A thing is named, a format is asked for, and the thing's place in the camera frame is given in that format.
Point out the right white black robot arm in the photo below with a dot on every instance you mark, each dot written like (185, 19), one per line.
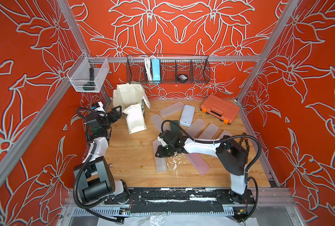
(237, 154)

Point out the light blue power bank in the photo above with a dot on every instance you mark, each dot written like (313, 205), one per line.
(156, 73)

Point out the translucent frosted pencil case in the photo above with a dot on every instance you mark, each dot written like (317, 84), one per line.
(196, 127)

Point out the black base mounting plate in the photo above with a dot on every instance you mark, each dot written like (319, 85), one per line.
(183, 201)

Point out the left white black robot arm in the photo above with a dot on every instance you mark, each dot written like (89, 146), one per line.
(94, 182)

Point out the black wire wall basket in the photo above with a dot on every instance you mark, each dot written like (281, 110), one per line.
(196, 67)

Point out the pink translucent pencil case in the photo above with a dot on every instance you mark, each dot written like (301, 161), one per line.
(198, 162)

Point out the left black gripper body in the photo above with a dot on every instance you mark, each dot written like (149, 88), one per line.
(106, 121)

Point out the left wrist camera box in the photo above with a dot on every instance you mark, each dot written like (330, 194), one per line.
(98, 107)

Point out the orange plastic tool case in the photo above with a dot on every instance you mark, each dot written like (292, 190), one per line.
(223, 110)

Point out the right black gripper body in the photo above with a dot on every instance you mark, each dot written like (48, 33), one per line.
(168, 149)

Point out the white printed canvas tote bag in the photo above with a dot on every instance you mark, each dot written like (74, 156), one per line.
(133, 100)

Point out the clear plastic wall bin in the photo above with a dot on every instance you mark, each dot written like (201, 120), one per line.
(79, 72)

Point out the dark green flashlight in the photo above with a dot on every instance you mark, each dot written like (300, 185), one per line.
(90, 85)

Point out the orange handled pliers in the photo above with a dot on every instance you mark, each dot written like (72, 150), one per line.
(244, 144)

